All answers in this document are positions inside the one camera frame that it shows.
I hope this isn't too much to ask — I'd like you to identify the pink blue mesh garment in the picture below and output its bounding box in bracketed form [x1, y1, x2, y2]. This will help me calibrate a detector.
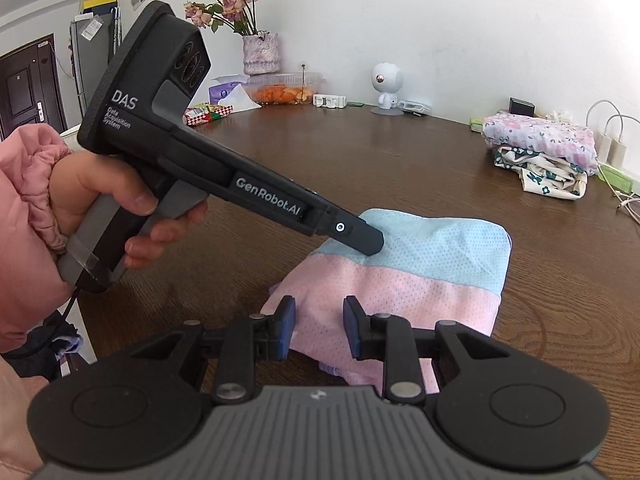
[262, 209, 512, 388]

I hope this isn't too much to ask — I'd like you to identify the person's left hand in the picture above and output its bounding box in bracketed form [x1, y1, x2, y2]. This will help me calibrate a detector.
[49, 152, 207, 270]

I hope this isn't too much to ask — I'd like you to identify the red checkered snack pack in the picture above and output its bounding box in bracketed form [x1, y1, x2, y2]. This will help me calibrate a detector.
[183, 103, 233, 127]

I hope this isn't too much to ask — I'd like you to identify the grey refrigerator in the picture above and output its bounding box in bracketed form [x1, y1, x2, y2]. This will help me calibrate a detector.
[70, 6, 122, 116]

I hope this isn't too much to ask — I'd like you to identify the purple tissue pack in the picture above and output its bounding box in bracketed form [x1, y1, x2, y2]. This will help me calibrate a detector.
[208, 75, 260, 113]

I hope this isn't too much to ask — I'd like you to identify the dark brown door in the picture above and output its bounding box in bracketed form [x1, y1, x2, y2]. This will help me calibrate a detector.
[0, 35, 67, 140]

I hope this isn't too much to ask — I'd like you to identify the white digital clock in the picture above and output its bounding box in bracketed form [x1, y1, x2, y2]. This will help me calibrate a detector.
[397, 100, 432, 116]

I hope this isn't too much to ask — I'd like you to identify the clear box of orange fruit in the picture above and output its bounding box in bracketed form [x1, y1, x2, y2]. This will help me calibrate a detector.
[244, 66, 324, 105]

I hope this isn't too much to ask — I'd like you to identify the pink rose bouquet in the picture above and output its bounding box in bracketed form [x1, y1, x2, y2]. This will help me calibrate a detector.
[183, 0, 260, 36]

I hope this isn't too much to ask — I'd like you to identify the white robot figurine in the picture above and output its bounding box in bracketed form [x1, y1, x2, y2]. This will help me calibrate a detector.
[371, 62, 404, 117]

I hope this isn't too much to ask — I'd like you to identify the green sponge pack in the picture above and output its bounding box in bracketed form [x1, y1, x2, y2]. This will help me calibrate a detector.
[469, 118, 484, 133]

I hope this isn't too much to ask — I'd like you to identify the folded cream teal-flower cloth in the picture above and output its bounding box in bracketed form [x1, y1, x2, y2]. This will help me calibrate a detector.
[492, 146, 588, 200]

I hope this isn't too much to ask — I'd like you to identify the small black box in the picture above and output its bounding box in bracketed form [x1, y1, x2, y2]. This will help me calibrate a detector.
[509, 98, 535, 117]

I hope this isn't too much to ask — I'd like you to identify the folded pink floral cloth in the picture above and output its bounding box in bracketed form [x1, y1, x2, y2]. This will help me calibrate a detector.
[482, 112, 598, 176]

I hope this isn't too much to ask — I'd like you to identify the crumpled white tissue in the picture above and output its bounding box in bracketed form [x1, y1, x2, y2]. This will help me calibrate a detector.
[546, 110, 574, 124]

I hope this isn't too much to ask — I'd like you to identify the white usb charger left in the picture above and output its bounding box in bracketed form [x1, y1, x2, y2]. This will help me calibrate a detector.
[594, 132, 612, 162]

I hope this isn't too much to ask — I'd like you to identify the white usb charger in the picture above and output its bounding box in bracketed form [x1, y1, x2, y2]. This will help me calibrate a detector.
[608, 140, 627, 169]
[594, 132, 612, 162]

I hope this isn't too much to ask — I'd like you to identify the white usb charger right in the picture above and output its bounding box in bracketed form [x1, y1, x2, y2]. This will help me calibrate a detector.
[608, 140, 627, 169]

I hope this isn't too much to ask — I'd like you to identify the white power strip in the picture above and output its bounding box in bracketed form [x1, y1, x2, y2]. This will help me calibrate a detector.
[598, 162, 640, 195]

